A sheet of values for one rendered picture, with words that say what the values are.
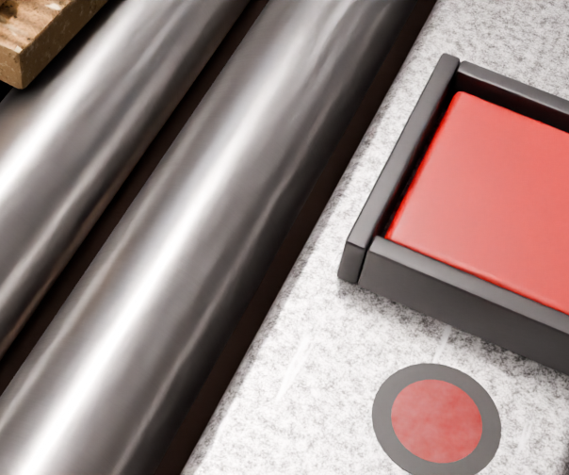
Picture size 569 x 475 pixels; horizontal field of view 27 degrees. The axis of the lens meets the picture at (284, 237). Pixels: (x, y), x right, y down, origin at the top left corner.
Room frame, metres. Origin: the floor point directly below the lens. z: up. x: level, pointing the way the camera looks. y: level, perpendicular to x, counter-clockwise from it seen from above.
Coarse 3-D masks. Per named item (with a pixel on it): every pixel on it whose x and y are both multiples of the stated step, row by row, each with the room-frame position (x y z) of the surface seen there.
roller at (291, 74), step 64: (320, 0) 0.27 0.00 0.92; (384, 0) 0.29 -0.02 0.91; (256, 64) 0.24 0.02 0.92; (320, 64) 0.25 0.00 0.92; (192, 128) 0.22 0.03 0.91; (256, 128) 0.22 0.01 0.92; (320, 128) 0.23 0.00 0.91; (192, 192) 0.19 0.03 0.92; (256, 192) 0.20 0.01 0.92; (128, 256) 0.17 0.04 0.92; (192, 256) 0.17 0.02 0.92; (256, 256) 0.18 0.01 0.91; (64, 320) 0.15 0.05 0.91; (128, 320) 0.15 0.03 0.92; (192, 320) 0.16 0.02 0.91; (64, 384) 0.13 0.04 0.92; (128, 384) 0.13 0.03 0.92; (192, 384) 0.14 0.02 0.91; (0, 448) 0.11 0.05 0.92; (64, 448) 0.11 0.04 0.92; (128, 448) 0.12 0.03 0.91
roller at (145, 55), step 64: (128, 0) 0.26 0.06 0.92; (192, 0) 0.27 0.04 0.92; (64, 64) 0.23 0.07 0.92; (128, 64) 0.23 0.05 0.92; (192, 64) 0.25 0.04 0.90; (0, 128) 0.20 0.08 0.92; (64, 128) 0.21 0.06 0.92; (128, 128) 0.22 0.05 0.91; (0, 192) 0.18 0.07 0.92; (64, 192) 0.19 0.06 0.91; (0, 256) 0.16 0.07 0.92; (64, 256) 0.18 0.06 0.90; (0, 320) 0.15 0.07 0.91
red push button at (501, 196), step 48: (432, 144) 0.22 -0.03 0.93; (480, 144) 0.22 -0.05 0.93; (528, 144) 0.22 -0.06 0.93; (432, 192) 0.20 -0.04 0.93; (480, 192) 0.20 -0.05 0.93; (528, 192) 0.21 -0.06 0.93; (432, 240) 0.18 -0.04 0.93; (480, 240) 0.19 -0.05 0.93; (528, 240) 0.19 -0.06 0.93; (528, 288) 0.17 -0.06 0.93
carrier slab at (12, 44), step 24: (24, 0) 0.23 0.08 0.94; (48, 0) 0.24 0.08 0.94; (72, 0) 0.24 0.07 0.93; (96, 0) 0.25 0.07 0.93; (0, 24) 0.22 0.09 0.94; (24, 24) 0.22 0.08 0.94; (48, 24) 0.23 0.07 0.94; (72, 24) 0.24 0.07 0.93; (0, 48) 0.22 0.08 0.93; (24, 48) 0.22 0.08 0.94; (48, 48) 0.23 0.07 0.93; (0, 72) 0.22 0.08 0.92; (24, 72) 0.22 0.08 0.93
